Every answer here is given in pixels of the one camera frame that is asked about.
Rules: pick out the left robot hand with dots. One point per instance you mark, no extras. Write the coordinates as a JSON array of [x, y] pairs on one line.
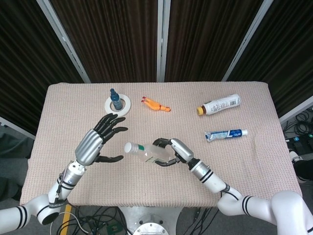
[[89, 147]]

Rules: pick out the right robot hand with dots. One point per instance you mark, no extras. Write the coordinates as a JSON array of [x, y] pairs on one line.
[[182, 150]]

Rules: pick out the clear plastic bottle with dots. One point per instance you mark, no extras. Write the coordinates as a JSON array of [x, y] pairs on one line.
[[151, 153]]

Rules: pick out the white bottle cap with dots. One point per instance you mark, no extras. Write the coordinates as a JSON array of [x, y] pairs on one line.
[[130, 147]]

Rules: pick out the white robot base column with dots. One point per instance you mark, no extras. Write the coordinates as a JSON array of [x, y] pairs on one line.
[[151, 215]]

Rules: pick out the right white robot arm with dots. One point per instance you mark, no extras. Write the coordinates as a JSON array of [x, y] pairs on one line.
[[212, 181]]

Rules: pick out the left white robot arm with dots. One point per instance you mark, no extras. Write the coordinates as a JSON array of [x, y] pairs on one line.
[[66, 181]]

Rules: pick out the blue spray bottle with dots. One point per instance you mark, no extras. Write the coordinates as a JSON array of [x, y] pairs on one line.
[[116, 100]]

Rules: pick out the white bottle with yellow cap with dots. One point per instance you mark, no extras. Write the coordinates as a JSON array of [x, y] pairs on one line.
[[220, 105]]

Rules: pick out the blue white toothpaste tube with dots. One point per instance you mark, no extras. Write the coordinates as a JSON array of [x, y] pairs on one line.
[[225, 135]]

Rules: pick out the beige woven tablecloth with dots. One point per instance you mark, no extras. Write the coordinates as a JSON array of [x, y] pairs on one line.
[[146, 183]]

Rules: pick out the orange rubber chicken toy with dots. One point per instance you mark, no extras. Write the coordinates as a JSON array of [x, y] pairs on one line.
[[154, 105]]

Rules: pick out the white tape roll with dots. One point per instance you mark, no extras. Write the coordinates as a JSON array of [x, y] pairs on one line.
[[126, 107]]

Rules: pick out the round metal flange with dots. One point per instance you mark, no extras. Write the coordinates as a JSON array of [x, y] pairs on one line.
[[149, 228]]

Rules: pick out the green circuit board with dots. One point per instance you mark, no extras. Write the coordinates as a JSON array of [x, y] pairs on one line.
[[113, 229]]

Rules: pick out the dark brown partition panel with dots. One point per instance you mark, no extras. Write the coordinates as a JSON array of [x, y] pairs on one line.
[[210, 36], [22, 61], [110, 36], [288, 49]]

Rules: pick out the black shoe with white sole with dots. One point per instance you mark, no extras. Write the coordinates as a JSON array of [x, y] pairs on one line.
[[304, 170]]

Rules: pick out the aluminium partition post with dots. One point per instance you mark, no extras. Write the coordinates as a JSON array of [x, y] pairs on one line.
[[14, 127], [163, 39], [297, 110], [62, 39], [247, 39]]

